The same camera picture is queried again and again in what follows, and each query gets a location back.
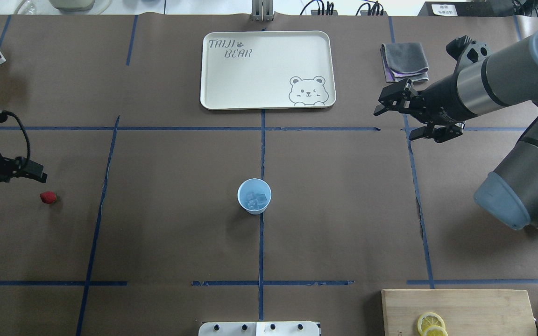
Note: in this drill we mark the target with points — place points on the cream bear serving tray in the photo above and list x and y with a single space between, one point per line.
267 70

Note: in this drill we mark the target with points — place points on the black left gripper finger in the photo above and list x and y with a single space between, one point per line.
31 170

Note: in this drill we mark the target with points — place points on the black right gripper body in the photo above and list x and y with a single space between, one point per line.
441 96

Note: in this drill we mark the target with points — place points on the grey folded cloth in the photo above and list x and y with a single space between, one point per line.
401 60

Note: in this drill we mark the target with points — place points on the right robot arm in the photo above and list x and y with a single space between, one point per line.
490 85

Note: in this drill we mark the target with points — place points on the aluminium frame post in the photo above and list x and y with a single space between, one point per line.
262 10

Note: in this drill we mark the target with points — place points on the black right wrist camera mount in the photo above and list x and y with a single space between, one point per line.
466 51

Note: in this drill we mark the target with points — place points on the light blue plastic cup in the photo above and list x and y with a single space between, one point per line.
260 187

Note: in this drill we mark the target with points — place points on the red strawberry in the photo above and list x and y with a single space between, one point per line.
48 197

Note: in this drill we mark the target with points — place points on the lemon slice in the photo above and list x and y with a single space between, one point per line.
435 330
428 319

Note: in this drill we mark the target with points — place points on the ice cube in cup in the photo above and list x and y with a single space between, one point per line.
261 200
250 196

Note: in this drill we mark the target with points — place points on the bamboo cutting board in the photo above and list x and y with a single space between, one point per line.
466 312

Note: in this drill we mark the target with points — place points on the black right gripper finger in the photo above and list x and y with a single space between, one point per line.
438 134
395 97

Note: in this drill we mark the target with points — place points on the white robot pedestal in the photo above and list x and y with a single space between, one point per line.
261 328

